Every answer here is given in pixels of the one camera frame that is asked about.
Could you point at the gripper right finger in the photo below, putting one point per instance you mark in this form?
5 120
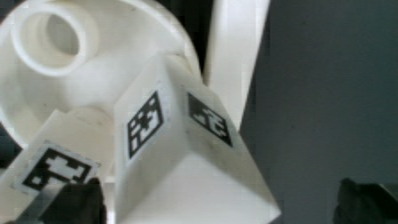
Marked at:
366 203

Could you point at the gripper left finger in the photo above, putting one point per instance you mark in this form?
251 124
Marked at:
68 204

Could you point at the white stool leg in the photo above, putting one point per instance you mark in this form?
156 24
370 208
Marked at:
187 178
68 157

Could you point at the white round stool seat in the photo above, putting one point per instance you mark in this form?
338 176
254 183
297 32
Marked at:
77 44

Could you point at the white right barrier rail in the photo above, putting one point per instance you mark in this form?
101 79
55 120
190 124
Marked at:
236 26

